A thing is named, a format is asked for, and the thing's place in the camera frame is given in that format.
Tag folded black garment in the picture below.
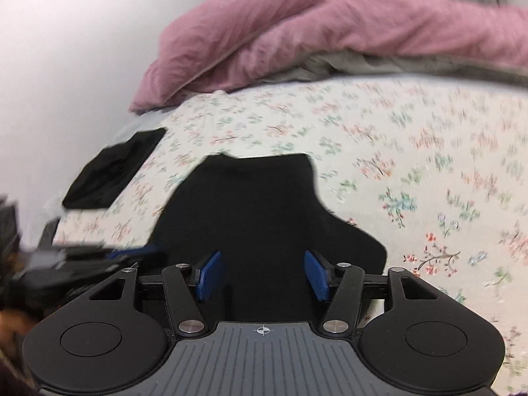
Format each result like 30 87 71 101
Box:
62 127 168 211

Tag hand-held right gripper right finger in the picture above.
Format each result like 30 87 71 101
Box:
304 249 439 335

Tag floral bed sheet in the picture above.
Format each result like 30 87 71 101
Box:
53 74 528 396

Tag pink duvet with grey lining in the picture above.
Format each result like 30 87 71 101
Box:
129 0 528 113

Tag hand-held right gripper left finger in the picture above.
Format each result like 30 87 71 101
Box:
88 249 224 336

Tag person's left hand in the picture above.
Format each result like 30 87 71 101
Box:
0 309 33 341

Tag black pants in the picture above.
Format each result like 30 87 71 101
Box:
148 152 388 327

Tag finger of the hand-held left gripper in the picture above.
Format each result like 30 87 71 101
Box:
106 243 164 262

